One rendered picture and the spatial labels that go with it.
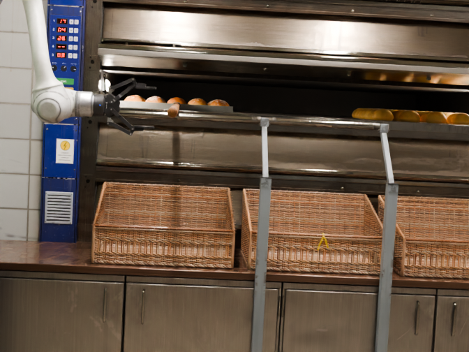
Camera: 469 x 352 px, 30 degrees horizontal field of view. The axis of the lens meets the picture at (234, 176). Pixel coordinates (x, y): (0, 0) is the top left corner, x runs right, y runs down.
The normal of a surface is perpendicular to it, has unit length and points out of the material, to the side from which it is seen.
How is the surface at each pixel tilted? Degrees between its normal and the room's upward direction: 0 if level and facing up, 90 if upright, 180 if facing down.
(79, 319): 90
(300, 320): 92
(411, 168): 70
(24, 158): 90
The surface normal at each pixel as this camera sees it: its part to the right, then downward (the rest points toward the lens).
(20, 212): 0.04, 0.08
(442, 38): 0.04, -0.29
